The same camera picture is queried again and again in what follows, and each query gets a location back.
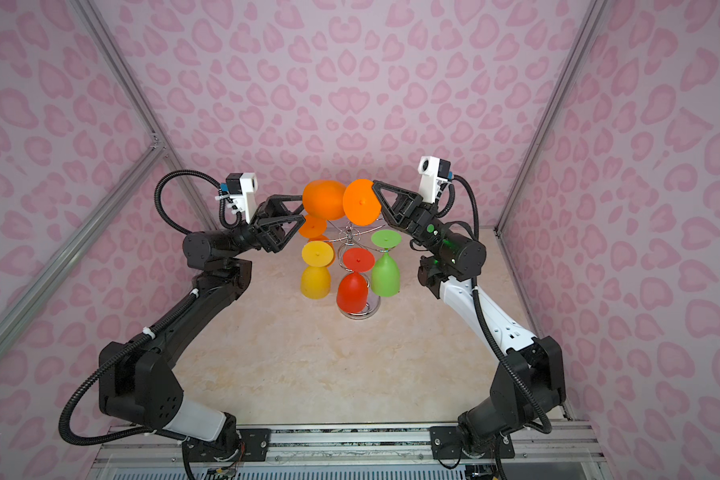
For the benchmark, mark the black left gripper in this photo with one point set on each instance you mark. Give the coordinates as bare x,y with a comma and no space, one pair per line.
267,232

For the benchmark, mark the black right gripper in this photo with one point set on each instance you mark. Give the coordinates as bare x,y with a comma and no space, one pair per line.
414,216

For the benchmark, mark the orange plastic wine glass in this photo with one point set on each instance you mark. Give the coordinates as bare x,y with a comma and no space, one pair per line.
312,228
331,200

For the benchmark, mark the green plastic wine glass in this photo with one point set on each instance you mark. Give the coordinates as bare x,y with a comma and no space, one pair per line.
385,274

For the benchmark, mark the red plastic wine glass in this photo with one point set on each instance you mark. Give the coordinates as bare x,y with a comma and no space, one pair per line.
353,289

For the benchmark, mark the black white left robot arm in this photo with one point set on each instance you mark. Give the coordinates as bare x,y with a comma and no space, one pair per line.
137,383

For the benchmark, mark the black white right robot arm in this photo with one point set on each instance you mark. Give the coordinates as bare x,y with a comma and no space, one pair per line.
529,380

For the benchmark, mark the yellow plastic wine glass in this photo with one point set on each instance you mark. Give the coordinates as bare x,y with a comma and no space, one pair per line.
316,278

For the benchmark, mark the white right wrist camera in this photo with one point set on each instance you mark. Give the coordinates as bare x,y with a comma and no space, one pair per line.
435,175

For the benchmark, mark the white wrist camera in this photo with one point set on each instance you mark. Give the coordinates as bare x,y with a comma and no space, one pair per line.
238,193
435,175

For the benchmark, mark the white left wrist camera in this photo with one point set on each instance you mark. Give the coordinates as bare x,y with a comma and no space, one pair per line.
238,193

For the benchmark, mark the chrome wire wine glass rack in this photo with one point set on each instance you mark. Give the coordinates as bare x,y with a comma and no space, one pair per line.
350,237

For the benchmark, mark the aluminium diagonal frame bar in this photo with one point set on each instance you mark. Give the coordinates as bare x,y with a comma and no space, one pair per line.
15,319

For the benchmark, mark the aluminium corner frame post left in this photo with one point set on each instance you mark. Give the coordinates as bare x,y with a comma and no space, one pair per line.
92,19

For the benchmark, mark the aluminium corner frame post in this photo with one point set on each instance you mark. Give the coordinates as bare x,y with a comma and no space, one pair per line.
583,42
92,19

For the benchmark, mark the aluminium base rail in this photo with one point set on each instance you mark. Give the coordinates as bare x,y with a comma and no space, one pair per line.
366,451

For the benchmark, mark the aluminium corner frame post right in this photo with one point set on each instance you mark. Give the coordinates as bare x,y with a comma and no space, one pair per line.
583,42

